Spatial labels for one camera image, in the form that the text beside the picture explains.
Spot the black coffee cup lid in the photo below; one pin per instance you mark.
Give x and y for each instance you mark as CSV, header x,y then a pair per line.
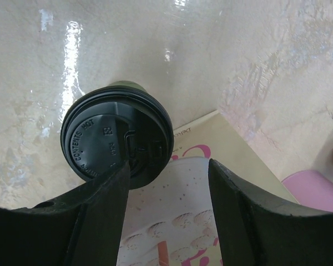
x,y
119,123

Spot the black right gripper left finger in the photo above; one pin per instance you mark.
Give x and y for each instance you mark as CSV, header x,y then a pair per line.
x,y
80,227

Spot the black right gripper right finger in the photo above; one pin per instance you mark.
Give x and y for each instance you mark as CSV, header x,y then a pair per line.
x,y
256,227

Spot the pink straw holder cup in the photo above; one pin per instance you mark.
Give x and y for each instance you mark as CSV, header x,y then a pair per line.
x,y
311,189

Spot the pink paper gift bag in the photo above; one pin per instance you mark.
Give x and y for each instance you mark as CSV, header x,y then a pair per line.
x,y
170,221

